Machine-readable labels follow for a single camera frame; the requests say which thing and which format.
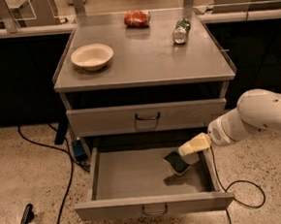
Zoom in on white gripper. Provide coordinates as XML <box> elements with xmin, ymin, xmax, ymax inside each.
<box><xmin>178</xmin><ymin>116</ymin><xmax>234</xmax><ymax>156</ymax></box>

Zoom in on green and yellow sponge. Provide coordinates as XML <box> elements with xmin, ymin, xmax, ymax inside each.
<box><xmin>164</xmin><ymin>151</ymin><xmax>190</xmax><ymax>176</ymax></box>

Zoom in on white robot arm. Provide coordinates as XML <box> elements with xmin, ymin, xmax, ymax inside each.
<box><xmin>178</xmin><ymin>89</ymin><xmax>281</xmax><ymax>156</ymax></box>

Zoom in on grey drawer cabinet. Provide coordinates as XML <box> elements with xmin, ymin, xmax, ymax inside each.
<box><xmin>47</xmin><ymin>3</ymin><xmax>248</xmax><ymax>224</ymax></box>

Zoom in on open grey middle drawer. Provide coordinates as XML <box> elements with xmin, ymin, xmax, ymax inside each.
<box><xmin>75</xmin><ymin>145</ymin><xmax>234</xmax><ymax>221</ymax></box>

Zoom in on closed grey top drawer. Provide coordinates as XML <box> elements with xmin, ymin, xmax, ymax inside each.
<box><xmin>67</xmin><ymin>99</ymin><xmax>227</xmax><ymax>137</ymax></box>

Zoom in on dark long counter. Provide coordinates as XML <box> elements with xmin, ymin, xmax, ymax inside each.
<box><xmin>0</xmin><ymin>18</ymin><xmax>281</xmax><ymax>127</ymax></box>

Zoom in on blue power adapter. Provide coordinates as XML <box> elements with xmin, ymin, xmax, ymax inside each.
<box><xmin>71</xmin><ymin>140</ymin><xmax>87</xmax><ymax>162</ymax></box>

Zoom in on white bowl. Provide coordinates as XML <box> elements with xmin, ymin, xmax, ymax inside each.
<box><xmin>71</xmin><ymin>44</ymin><xmax>113</xmax><ymax>71</ymax></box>

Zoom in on orange soda can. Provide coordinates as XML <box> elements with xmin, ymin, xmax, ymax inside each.
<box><xmin>123</xmin><ymin>10</ymin><xmax>151</xmax><ymax>28</ymax></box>

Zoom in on black bar on floor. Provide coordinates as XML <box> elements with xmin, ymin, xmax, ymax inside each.
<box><xmin>20</xmin><ymin>204</ymin><xmax>34</xmax><ymax>224</ymax></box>

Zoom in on black floor cable left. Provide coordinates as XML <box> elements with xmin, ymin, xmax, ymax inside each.
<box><xmin>16</xmin><ymin>120</ymin><xmax>96</xmax><ymax>224</ymax></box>

